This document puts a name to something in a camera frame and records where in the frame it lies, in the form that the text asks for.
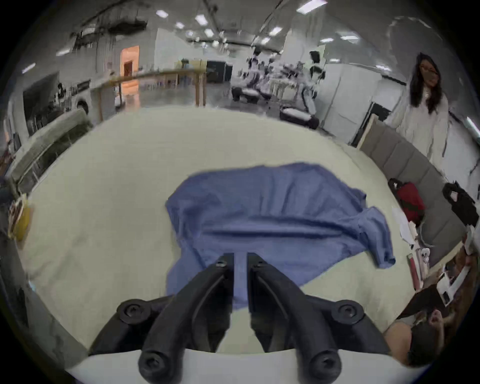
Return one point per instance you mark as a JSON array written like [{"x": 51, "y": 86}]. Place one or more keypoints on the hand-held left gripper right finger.
[{"x": 296, "y": 315}]

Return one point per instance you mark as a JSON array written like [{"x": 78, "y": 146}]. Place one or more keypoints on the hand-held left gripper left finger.
[{"x": 176, "y": 315}]

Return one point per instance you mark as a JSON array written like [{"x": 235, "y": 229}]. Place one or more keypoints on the blue shirt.
[{"x": 270, "y": 210}]

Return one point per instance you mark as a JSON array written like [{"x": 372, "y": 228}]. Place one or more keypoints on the bed with beige sheet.
[{"x": 112, "y": 195}]

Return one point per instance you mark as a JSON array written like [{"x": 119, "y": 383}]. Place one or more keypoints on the white paper sheet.
[{"x": 405, "y": 225}]

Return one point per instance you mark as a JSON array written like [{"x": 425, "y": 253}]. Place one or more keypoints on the red bag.
[{"x": 411, "y": 198}]

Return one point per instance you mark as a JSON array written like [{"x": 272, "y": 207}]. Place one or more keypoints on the grey padded headboard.
[{"x": 397, "y": 157}]

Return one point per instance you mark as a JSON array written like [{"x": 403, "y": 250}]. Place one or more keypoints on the black bag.
[{"x": 462, "y": 204}]

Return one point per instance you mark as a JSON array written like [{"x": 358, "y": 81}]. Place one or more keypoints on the white robot on black base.
[
  {"x": 249, "y": 92},
  {"x": 303, "y": 112}
]

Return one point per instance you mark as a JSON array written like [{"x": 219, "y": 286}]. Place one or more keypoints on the white washing machine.
[{"x": 82, "y": 105}]

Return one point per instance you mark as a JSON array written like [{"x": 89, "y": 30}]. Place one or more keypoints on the long wooden table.
[{"x": 157, "y": 75}]

